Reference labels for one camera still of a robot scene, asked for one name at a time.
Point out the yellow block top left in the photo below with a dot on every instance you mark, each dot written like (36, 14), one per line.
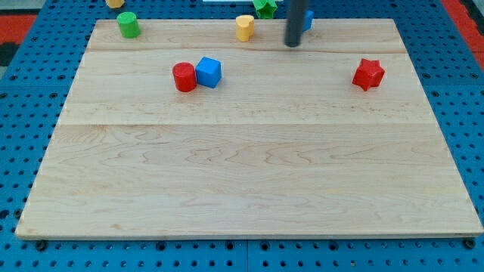
(114, 3)

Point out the blue block behind rod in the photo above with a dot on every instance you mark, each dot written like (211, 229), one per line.
(308, 19)

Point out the green cylinder block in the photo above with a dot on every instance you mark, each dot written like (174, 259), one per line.
(128, 25)

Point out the red cylinder block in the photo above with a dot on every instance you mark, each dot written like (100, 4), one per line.
(184, 76)

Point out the red star block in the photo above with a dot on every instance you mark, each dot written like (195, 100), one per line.
(369, 74)

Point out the light wooden board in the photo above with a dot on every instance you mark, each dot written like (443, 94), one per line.
(284, 147)

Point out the yellow heart block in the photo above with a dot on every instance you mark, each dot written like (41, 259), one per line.
(244, 27)

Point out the green star block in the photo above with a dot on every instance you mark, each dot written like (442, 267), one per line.
(265, 9)

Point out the blue cube block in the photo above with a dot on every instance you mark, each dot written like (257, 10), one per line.
(208, 72)

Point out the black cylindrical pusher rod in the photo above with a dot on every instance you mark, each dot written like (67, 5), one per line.
(296, 13)

